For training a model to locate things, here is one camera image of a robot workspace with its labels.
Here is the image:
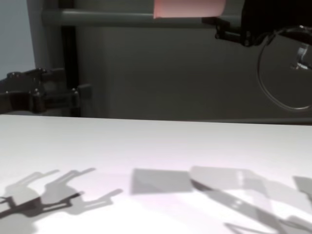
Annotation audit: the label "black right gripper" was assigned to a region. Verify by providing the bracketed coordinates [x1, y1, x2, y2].
[201, 0, 312, 47]

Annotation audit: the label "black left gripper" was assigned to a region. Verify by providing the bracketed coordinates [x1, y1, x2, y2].
[0, 68, 93, 115]

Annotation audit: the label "pink plastic cup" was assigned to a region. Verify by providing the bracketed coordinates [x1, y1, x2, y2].
[153, 0, 226, 20]

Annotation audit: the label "black vertical post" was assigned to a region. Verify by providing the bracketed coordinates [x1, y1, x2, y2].
[60, 25, 81, 117]

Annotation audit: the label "grey vertical frame pillar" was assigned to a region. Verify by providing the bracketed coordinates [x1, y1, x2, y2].
[26, 0, 64, 74]

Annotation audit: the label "grey horizontal rail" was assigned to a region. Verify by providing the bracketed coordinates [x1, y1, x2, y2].
[42, 10, 242, 26]

